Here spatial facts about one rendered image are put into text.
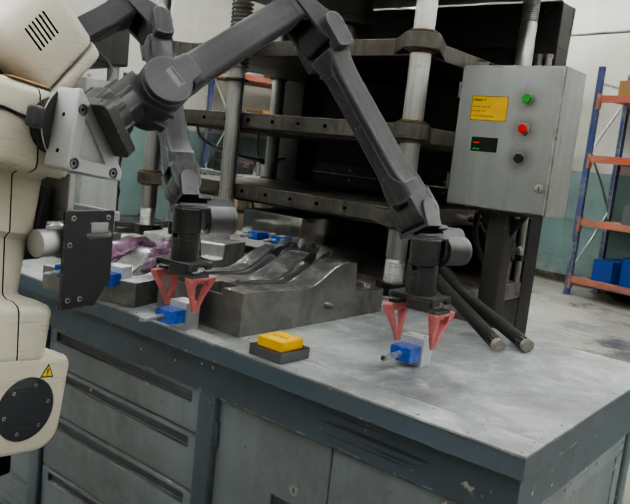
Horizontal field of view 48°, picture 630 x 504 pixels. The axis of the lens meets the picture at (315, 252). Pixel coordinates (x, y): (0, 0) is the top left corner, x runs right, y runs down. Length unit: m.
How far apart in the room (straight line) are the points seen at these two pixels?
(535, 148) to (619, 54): 6.67
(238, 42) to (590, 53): 7.73
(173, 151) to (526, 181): 0.99
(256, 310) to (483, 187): 0.88
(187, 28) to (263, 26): 8.31
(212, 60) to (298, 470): 0.74
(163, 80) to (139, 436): 0.89
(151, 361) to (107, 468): 0.34
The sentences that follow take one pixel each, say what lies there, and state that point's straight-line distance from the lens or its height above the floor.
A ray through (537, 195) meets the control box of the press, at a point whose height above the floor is 1.13.
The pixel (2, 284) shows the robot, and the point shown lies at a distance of 1.21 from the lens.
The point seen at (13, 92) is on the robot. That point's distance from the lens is 1.10.
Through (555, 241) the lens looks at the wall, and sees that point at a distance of 8.78.
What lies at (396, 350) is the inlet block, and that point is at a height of 0.83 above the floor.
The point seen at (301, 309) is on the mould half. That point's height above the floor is 0.84.
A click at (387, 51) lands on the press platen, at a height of 1.50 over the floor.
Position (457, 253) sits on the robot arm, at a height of 1.02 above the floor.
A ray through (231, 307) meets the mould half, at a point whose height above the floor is 0.86.
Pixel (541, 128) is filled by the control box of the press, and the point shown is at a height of 1.30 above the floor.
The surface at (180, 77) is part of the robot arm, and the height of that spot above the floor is 1.27.
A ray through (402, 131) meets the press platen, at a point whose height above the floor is 1.26.
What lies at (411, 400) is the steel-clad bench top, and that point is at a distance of 1.18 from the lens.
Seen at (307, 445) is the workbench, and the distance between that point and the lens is 1.34.
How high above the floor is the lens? 1.17
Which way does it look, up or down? 8 degrees down
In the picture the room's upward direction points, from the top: 6 degrees clockwise
